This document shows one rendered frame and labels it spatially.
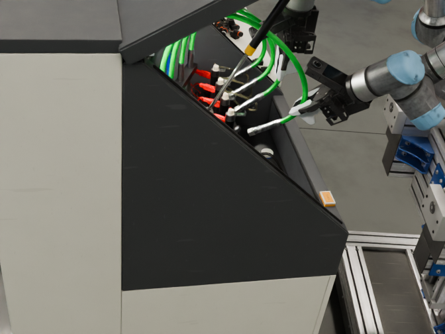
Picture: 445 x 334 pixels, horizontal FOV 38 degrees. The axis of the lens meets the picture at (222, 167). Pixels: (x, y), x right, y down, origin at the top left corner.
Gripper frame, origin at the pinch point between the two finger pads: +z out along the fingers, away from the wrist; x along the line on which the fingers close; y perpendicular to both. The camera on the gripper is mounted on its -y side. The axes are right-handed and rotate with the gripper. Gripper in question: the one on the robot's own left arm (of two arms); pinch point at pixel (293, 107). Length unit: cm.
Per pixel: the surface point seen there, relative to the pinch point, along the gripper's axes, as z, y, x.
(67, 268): 37, -12, -57
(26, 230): 31, -27, -59
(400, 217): 80, 124, 92
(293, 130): 24.9, 16.9, 19.4
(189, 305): 35, 21, -43
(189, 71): 34.8, -17.9, 12.7
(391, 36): 147, 118, 286
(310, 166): 15.2, 22.4, 5.6
